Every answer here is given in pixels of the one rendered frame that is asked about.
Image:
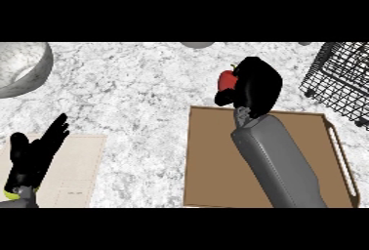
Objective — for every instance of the white marble bowl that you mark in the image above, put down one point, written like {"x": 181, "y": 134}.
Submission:
{"x": 22, "y": 70}

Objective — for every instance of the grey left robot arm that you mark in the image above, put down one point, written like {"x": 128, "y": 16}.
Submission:
{"x": 22, "y": 199}

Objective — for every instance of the red bell pepper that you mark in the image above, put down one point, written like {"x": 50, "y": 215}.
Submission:
{"x": 227, "y": 80}

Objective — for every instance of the small grey object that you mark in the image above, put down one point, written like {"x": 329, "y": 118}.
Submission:
{"x": 305, "y": 43}

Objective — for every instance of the beige placemat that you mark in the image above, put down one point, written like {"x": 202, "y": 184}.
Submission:
{"x": 73, "y": 172}

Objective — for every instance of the brown wooden tray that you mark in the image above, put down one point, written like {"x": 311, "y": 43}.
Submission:
{"x": 216, "y": 162}

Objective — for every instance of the grey round object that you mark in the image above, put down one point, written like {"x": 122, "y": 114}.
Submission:
{"x": 197, "y": 45}

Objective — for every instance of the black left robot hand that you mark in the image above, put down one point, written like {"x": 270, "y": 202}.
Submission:
{"x": 33, "y": 156}

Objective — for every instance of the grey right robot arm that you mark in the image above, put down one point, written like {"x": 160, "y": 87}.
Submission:
{"x": 277, "y": 162}

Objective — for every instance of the yellow-green fruit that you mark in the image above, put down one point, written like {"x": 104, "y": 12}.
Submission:
{"x": 11, "y": 195}

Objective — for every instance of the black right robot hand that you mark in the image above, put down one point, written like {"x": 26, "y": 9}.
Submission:
{"x": 258, "y": 84}

